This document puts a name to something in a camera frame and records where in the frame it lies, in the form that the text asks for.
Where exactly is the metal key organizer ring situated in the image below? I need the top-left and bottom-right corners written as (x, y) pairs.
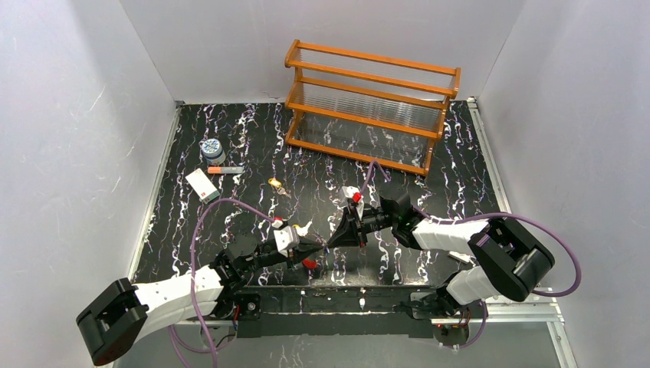
top-left (299, 243), bottom-right (331, 273)

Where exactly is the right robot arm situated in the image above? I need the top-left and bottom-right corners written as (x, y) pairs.
top-left (327, 192), bottom-right (555, 314)

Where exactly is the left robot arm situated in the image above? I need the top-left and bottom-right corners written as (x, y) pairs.
top-left (76, 235), bottom-right (323, 366)

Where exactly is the yellow tag key left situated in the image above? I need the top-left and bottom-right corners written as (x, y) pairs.
top-left (268, 178), bottom-right (291, 198)

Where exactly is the white card box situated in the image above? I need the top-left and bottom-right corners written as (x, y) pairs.
top-left (185, 169), bottom-right (220, 204)

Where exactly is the orange grey marker pen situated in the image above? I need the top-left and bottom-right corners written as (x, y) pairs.
top-left (207, 166), bottom-right (244, 175)

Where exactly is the small white box right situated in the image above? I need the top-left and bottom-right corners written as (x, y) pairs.
top-left (448, 251), bottom-right (472, 264)

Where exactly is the orange wooden shelf rack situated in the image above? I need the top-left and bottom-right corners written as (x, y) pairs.
top-left (284, 39), bottom-right (461, 176)

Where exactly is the blue white round jar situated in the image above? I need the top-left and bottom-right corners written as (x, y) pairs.
top-left (200, 138), bottom-right (225, 166)

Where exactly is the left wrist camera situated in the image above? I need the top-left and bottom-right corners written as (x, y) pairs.
top-left (271, 217), bottom-right (308, 258)

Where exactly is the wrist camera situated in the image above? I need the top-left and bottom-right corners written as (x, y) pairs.
top-left (271, 217), bottom-right (308, 258)
top-left (340, 186), bottom-right (364, 219)

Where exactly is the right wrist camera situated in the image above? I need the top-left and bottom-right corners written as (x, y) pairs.
top-left (340, 186), bottom-right (364, 219)

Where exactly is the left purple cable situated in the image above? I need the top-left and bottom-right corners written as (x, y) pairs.
top-left (168, 198), bottom-right (277, 368)

